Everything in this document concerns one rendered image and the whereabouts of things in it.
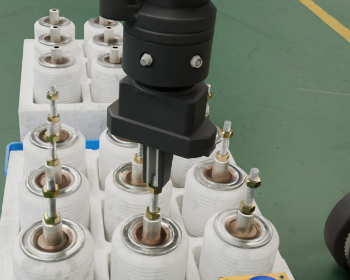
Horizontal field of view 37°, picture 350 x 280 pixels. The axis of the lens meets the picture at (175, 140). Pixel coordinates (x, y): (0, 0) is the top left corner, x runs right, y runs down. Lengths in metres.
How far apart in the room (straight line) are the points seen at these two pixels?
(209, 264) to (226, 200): 0.10
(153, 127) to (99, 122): 0.55
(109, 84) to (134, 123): 0.54
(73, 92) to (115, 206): 0.42
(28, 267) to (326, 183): 0.82
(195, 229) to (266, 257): 0.15
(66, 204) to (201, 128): 0.24
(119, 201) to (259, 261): 0.20
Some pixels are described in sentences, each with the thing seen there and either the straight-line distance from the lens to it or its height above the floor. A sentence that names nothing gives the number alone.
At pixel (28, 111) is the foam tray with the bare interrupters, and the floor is 0.18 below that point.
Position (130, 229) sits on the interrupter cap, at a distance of 0.65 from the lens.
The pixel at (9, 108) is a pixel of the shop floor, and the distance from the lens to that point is 1.46.
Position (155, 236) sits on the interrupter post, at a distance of 0.64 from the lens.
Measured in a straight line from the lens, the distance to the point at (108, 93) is 1.09.
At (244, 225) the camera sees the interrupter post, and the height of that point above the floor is 0.27.
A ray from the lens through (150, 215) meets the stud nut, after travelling 0.62.
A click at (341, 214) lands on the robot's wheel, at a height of 0.14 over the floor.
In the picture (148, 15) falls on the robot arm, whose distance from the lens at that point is 0.48.
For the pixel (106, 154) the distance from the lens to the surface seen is 0.82.
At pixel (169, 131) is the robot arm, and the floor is 0.42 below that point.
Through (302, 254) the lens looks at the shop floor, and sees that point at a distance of 1.06.
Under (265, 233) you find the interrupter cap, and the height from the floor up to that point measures 0.25.
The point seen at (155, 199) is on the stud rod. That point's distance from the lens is 0.61.
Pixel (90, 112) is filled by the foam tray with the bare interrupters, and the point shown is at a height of 0.17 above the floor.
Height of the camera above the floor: 0.68
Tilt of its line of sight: 31 degrees down
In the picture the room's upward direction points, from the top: 6 degrees clockwise
